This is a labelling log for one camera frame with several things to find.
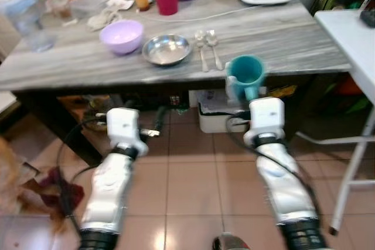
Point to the teal mug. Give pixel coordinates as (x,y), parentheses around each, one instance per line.
(246,73)

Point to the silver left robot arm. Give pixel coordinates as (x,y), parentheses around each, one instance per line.
(108,188)

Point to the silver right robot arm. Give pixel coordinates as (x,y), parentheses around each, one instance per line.
(284,182)

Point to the white storage box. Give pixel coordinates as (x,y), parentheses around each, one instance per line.
(211,115)

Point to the stainless steel bowl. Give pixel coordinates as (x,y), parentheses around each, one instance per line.
(166,50)

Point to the grey topped dark wooden table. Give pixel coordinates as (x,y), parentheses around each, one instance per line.
(275,45)

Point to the metal spoon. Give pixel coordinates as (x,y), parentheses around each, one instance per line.
(201,42)
(212,40)

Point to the large lilac plastic bowl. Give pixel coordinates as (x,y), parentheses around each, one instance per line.
(121,36)

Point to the maroon crumpled rubbish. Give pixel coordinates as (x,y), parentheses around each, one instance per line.
(55,191)

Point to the crumpled white cloth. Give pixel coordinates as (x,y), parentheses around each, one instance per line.
(105,17)

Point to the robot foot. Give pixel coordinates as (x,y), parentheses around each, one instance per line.
(229,243)

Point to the white folding table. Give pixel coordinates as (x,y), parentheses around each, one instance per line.
(351,39)

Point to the clear plastic container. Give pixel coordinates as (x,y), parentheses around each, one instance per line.
(82,5)

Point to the black device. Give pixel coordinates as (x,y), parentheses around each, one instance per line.
(368,18)

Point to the clear plastic pitcher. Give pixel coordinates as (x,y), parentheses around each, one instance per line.
(26,21)

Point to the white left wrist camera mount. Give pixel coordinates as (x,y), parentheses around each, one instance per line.
(124,127)

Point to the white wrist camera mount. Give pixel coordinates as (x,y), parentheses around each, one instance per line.
(266,118)
(124,127)

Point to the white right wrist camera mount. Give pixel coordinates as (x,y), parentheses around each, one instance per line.
(266,118)

